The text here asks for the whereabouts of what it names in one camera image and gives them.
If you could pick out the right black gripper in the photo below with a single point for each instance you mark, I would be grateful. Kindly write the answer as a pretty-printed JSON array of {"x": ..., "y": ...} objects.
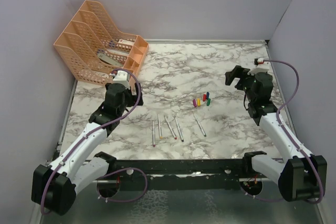
[{"x": 239, "y": 72}]

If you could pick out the white card in organizer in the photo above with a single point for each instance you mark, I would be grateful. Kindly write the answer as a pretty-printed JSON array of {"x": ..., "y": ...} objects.
[{"x": 126, "y": 42}]

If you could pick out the orange mesh file organizer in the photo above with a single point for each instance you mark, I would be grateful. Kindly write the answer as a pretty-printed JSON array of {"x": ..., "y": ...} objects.
[{"x": 92, "y": 46}]

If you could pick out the white pen blue end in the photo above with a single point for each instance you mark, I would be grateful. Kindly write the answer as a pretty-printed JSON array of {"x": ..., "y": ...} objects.
[{"x": 179, "y": 130}]

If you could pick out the white pen green end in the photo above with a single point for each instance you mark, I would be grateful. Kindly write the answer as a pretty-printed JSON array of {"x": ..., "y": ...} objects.
[{"x": 200, "y": 126}]

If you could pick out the white pen purple end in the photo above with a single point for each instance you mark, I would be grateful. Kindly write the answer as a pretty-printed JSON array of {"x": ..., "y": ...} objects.
[{"x": 153, "y": 134}]

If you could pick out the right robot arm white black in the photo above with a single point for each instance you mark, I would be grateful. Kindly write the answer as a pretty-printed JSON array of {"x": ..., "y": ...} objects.
[{"x": 301, "y": 175}]

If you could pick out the white pen yellow end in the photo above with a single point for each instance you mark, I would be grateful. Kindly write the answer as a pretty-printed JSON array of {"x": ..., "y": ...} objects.
[{"x": 159, "y": 126}]

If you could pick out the white pen red end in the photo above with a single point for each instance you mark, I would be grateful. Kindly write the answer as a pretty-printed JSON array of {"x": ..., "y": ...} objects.
[{"x": 170, "y": 127}]

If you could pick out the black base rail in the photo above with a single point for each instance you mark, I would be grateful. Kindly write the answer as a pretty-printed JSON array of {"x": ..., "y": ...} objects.
[{"x": 176, "y": 174}]

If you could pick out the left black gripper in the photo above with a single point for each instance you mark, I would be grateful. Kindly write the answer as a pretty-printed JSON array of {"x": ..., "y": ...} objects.
[{"x": 134, "y": 98}]

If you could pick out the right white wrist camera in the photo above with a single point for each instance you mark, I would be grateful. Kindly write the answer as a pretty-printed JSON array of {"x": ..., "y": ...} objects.
[{"x": 260, "y": 66}]

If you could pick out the grey stapler in organizer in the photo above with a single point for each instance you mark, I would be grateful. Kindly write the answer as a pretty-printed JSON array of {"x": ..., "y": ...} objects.
[{"x": 109, "y": 60}]

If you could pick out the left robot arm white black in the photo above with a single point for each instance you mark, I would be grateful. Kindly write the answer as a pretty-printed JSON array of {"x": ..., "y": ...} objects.
[{"x": 56, "y": 186}]

